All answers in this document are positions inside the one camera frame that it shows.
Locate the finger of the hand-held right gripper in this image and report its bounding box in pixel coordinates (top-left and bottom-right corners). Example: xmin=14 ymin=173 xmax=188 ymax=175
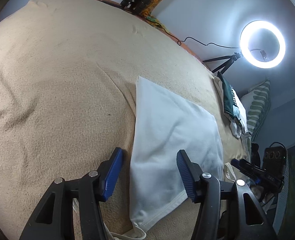
xmin=231 ymin=158 xmax=265 ymax=175
xmin=245 ymin=172 xmax=262 ymax=185

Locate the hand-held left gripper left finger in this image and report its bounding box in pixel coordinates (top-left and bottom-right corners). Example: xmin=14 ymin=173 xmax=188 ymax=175
xmin=19 ymin=147 xmax=124 ymax=240

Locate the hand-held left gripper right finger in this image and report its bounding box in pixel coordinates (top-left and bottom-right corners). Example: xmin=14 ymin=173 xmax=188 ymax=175
xmin=176 ymin=149 xmax=279 ymax=240

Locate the white tank top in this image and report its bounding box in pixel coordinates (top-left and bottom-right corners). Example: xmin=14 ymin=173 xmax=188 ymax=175
xmin=105 ymin=76 xmax=238 ymax=240

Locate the green striped pillow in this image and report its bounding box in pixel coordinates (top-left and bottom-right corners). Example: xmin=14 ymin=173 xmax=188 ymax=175
xmin=240 ymin=79 xmax=271 ymax=140

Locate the folded green shirt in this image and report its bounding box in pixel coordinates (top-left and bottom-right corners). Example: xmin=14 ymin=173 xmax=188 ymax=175
xmin=217 ymin=71 xmax=241 ymax=118

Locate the beige blanket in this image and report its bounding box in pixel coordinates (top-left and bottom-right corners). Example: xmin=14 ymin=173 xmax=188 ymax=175
xmin=0 ymin=0 xmax=251 ymax=240

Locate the black ring light tripod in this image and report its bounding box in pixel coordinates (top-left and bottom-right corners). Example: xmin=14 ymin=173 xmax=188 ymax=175
xmin=202 ymin=52 xmax=241 ymax=75

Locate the black power cable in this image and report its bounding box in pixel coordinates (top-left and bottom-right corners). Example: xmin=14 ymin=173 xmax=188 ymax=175
xmin=176 ymin=37 xmax=241 ymax=48

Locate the white ring light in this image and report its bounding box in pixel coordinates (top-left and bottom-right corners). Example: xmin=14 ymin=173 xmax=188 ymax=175
xmin=239 ymin=20 xmax=286 ymax=69

